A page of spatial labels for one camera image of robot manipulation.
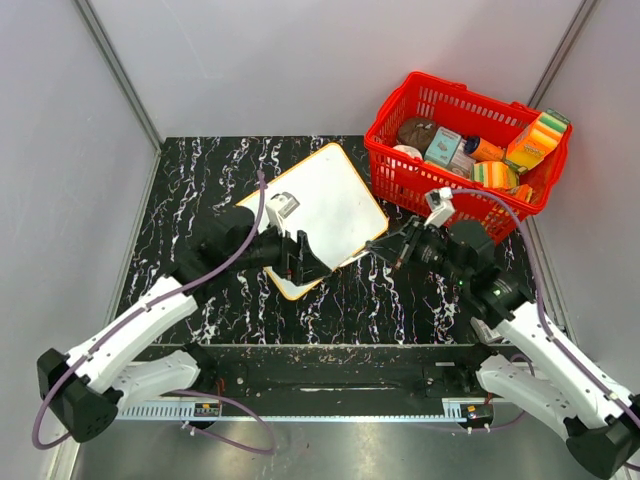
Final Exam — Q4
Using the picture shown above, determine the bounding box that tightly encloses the teal small carton box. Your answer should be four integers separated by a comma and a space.
424, 126, 462, 168

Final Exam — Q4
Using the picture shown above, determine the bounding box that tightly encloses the small pink white box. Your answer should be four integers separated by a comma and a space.
470, 318, 504, 345

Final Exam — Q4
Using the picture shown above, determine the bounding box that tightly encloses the brown round bread pack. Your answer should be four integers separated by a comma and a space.
396, 117, 439, 154

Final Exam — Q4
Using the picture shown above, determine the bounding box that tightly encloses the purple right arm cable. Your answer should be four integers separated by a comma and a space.
414, 188, 640, 471

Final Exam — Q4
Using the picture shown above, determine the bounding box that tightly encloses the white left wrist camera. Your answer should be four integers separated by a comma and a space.
265, 192, 300, 233

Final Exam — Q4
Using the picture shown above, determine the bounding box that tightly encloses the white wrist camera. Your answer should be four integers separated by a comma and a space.
265, 192, 300, 233
425, 187, 455, 227

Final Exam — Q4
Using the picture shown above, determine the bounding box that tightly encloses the red plastic shopping basket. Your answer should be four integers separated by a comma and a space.
364, 72, 572, 242

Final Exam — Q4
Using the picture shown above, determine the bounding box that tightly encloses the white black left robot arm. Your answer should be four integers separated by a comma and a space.
36, 206, 332, 443

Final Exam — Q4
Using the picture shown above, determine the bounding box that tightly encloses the orange bottle blue cap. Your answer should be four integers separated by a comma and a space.
463, 136, 505, 162

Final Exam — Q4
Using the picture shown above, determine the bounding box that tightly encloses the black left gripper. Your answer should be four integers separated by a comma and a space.
230, 216, 332, 286

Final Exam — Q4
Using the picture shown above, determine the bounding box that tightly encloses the white board yellow frame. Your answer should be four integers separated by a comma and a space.
266, 143, 389, 271

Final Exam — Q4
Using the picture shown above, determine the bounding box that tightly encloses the pink white packet in basket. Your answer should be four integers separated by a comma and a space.
448, 152, 476, 179

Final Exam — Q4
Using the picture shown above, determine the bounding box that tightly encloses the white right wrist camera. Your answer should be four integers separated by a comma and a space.
425, 187, 455, 227

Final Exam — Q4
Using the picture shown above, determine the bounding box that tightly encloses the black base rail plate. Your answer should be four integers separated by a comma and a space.
137, 343, 515, 398

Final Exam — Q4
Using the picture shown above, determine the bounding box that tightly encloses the yellow green sponge pack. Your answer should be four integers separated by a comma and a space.
504, 109, 571, 174

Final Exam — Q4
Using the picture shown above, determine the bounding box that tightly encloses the white round lid container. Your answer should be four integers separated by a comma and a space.
393, 144, 423, 160

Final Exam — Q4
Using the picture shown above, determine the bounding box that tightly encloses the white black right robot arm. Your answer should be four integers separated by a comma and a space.
366, 216, 639, 479

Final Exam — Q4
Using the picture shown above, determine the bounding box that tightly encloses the orange packet in basket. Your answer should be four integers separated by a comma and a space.
507, 184, 533, 203

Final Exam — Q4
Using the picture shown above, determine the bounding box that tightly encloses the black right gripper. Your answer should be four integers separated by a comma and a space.
367, 216, 470, 287

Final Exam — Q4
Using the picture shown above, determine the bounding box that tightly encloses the striped orange sponge pack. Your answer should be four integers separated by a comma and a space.
471, 161, 519, 190

